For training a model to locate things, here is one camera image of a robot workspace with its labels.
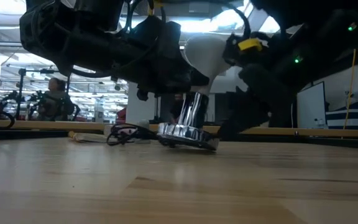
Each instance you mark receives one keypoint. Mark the brown paper notebook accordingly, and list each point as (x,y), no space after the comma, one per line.
(85,137)

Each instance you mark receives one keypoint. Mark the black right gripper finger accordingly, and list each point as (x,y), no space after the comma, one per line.
(250,109)

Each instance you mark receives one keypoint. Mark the person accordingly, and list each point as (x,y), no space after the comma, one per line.
(54,99)
(176,107)

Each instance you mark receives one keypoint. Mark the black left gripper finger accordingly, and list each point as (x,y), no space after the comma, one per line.
(179,82)

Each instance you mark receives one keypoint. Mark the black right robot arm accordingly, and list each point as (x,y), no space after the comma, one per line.
(322,37)

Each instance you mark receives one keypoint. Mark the blue white striped box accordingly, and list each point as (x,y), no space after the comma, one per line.
(353,115)

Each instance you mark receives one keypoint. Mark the black camera rig frame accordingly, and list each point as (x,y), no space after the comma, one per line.
(21,93)

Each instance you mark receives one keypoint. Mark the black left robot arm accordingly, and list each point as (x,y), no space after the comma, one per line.
(57,37)

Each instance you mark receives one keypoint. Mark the white panel board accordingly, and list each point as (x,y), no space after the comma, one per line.
(311,105)

